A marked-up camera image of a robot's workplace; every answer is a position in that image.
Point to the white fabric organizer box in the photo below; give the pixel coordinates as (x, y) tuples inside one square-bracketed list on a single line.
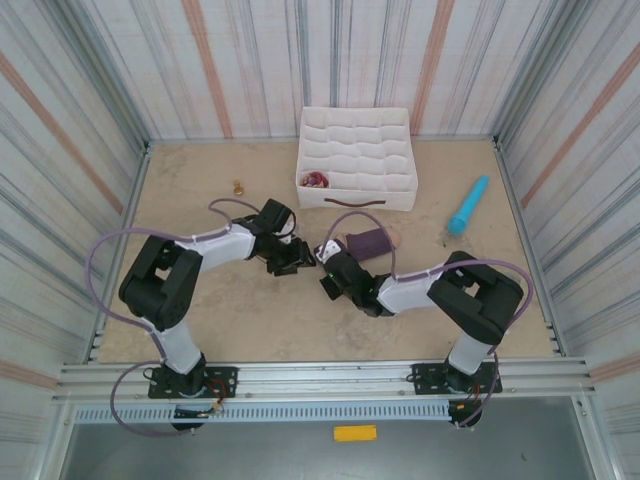
[(360, 150)]

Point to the small brass knob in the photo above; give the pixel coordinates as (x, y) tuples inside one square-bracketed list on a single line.
[(239, 189)]

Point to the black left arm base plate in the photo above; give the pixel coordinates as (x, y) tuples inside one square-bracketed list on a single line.
[(225, 380)]

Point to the beige sock with red toe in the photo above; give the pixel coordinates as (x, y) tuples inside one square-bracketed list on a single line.
[(315, 179)]

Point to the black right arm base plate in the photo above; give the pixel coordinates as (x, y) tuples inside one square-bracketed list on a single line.
[(425, 381)]

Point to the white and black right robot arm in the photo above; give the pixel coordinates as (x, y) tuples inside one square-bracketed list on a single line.
[(405, 295)]

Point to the aluminium mounting rail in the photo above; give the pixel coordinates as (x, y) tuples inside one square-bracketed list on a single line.
[(325, 372)]

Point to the blue plastic tube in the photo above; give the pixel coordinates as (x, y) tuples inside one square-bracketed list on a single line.
[(467, 207)]

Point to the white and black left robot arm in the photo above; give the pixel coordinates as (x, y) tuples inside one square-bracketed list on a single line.
[(180, 350)]

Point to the metal side rail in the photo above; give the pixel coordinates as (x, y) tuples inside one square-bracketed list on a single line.
[(121, 250), (518, 200)]

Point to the yellow label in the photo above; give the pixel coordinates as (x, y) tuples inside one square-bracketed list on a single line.
[(355, 433)]

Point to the purple sock with orange stripe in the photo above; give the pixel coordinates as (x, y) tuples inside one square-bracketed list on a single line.
[(367, 244)]

